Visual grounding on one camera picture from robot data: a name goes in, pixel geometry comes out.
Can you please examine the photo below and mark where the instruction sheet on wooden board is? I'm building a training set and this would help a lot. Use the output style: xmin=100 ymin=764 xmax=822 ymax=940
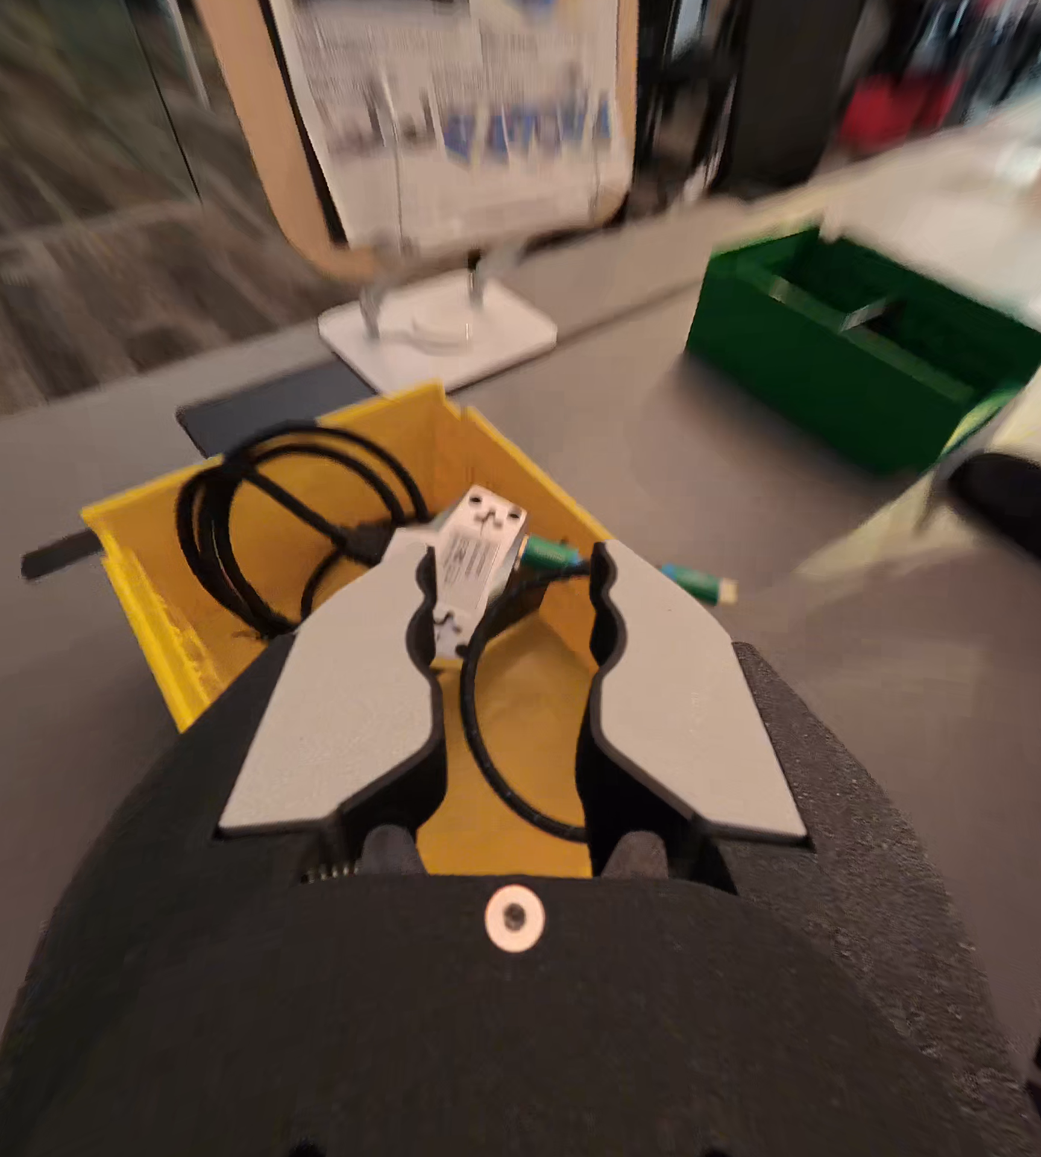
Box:
xmin=195 ymin=0 xmax=640 ymax=284

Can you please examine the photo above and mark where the black office chair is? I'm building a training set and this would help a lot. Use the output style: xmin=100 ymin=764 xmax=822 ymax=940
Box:
xmin=716 ymin=0 xmax=868 ymax=194

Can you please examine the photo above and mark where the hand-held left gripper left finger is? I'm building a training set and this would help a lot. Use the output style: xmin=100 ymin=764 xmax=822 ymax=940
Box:
xmin=216 ymin=543 xmax=446 ymax=842

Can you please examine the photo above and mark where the red storage bin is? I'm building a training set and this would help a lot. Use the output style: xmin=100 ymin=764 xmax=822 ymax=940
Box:
xmin=840 ymin=72 xmax=958 ymax=156

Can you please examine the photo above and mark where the green plastic bin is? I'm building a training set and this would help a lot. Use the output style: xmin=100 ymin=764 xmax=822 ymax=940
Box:
xmin=685 ymin=224 xmax=1041 ymax=478

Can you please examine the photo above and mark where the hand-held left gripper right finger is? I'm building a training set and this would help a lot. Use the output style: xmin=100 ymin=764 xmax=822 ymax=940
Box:
xmin=578 ymin=539 xmax=811 ymax=846

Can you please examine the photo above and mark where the black braided cable green plug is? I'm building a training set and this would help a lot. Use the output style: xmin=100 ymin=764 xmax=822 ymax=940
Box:
xmin=457 ymin=533 xmax=740 ymax=845

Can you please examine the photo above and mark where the thin black hub cable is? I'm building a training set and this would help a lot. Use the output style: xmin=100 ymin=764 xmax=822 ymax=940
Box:
xmin=173 ymin=420 xmax=431 ymax=640

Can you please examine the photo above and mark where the yellow plastic bin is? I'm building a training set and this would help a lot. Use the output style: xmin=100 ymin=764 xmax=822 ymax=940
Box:
xmin=82 ymin=379 xmax=741 ymax=882

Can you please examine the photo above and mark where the silver grey usb adapter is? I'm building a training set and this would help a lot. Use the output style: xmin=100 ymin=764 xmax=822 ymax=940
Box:
xmin=426 ymin=483 xmax=531 ymax=628

